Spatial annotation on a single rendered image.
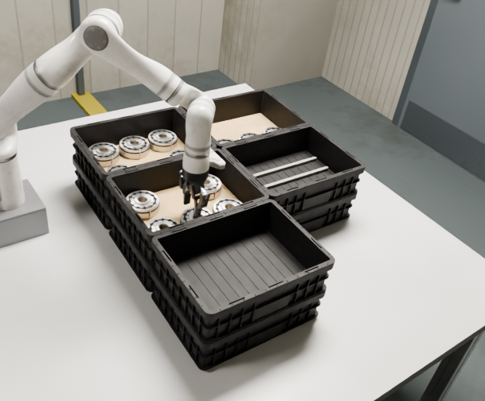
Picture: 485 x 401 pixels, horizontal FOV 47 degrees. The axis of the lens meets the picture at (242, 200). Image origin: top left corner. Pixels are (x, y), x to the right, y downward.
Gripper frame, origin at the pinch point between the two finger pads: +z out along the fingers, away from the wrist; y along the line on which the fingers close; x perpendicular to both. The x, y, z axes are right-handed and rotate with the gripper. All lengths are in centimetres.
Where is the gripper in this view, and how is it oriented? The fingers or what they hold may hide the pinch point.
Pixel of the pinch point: (192, 205)
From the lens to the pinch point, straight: 164.1
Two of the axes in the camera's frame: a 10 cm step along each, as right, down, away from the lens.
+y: 5.7, 5.6, -6.0
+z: -1.3, 7.9, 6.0
